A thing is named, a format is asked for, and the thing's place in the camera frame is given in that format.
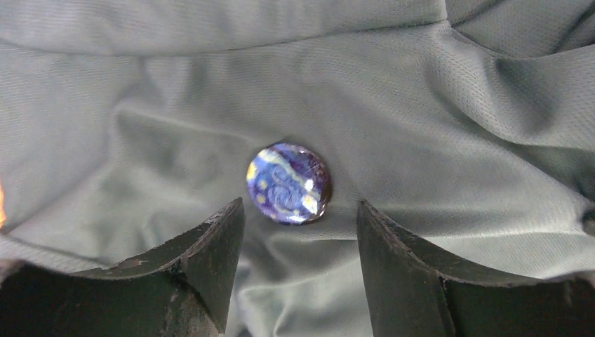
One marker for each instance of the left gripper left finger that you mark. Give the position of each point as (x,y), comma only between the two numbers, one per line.
(180,288)

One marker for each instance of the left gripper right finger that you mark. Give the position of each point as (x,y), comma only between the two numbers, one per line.
(415,288)

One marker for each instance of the blue starry night brooch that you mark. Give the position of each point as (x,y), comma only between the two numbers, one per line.
(289,183)

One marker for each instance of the grey t-shirt garment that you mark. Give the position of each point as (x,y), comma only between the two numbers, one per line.
(470,123)

